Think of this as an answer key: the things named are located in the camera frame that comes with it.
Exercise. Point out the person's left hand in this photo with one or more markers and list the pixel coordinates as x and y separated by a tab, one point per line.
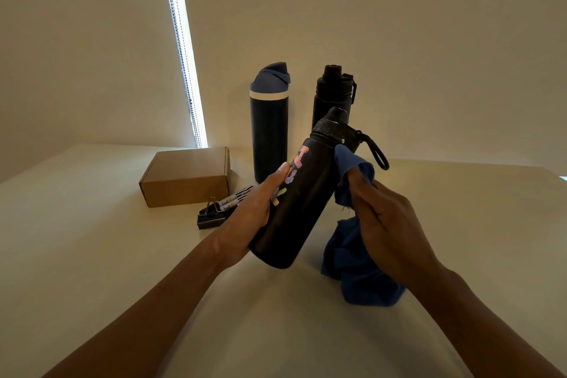
243	227

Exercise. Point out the person's right hand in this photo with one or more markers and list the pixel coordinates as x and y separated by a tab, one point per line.
394	236

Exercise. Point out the black white striped marker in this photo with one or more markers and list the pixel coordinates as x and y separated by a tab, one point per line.
232	202
243	191

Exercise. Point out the black binder clip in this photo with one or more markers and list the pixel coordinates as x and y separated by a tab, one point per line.
210	218

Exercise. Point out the blue cloth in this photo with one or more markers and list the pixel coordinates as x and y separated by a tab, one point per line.
359	276

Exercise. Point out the brown paper box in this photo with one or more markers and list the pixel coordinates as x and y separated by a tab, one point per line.
186	174

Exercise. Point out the navy bottle with blue lid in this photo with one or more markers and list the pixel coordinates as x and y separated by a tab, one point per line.
268	134

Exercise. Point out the black grey gradient bottle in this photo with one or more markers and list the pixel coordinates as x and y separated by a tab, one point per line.
332	90

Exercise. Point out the person's right forearm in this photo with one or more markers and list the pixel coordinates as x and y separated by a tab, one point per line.
491	333

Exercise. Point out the person's left forearm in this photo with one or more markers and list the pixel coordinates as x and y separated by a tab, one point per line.
133	329

